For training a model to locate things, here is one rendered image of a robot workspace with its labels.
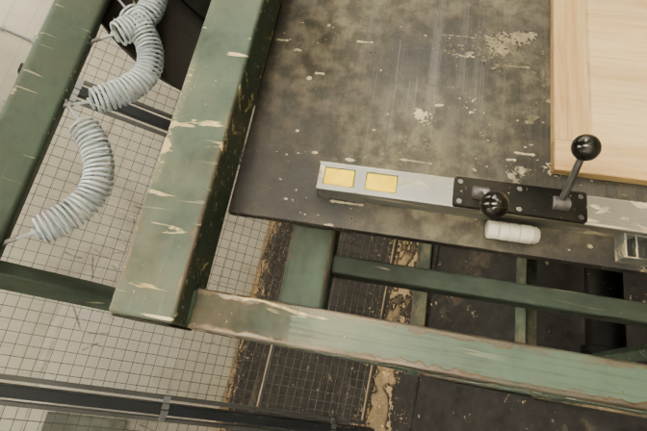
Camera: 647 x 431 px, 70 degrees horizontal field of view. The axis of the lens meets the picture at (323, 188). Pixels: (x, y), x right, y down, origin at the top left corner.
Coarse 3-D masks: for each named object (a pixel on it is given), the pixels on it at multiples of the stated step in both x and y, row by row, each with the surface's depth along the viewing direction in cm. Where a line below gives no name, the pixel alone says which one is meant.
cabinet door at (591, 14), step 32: (576, 0) 88; (608, 0) 88; (640, 0) 88; (576, 32) 86; (608, 32) 86; (640, 32) 85; (576, 64) 83; (608, 64) 83; (640, 64) 83; (576, 96) 81; (608, 96) 81; (640, 96) 80; (576, 128) 79; (608, 128) 79; (640, 128) 78; (608, 160) 76; (640, 160) 76
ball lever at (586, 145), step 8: (584, 136) 63; (592, 136) 63; (576, 144) 64; (584, 144) 63; (592, 144) 62; (600, 144) 63; (576, 152) 64; (584, 152) 63; (592, 152) 63; (600, 152) 63; (576, 160) 66; (584, 160) 64; (576, 168) 66; (576, 176) 67; (568, 184) 68; (568, 192) 69; (552, 200) 71; (560, 200) 70; (568, 200) 70; (560, 208) 70; (568, 208) 70
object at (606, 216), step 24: (360, 168) 76; (336, 192) 76; (360, 192) 75; (384, 192) 75; (408, 192) 74; (432, 192) 74; (480, 216) 75; (504, 216) 73; (528, 216) 72; (600, 216) 71; (624, 216) 70
